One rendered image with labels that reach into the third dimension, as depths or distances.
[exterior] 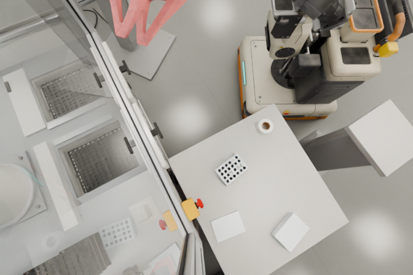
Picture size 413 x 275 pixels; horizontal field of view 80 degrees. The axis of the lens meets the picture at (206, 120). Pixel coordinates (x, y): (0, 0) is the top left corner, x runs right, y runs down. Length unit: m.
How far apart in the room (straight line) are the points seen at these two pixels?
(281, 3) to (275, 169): 0.72
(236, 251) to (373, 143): 0.81
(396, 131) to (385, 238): 1.07
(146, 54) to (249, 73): 0.88
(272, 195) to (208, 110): 1.01
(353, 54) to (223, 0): 1.40
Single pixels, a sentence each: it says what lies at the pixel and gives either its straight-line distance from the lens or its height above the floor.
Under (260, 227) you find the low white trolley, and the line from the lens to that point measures 1.17.
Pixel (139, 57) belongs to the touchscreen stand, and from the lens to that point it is 2.16.
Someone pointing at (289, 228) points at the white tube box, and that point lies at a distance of 1.15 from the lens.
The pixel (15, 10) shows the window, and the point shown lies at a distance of 0.40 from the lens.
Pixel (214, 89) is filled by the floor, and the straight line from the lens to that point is 2.04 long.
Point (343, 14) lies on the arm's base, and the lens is 0.99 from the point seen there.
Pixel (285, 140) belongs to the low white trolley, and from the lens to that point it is 1.22.
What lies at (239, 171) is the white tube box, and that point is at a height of 0.80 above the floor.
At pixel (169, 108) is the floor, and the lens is 1.99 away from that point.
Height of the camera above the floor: 1.88
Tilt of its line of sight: 75 degrees down
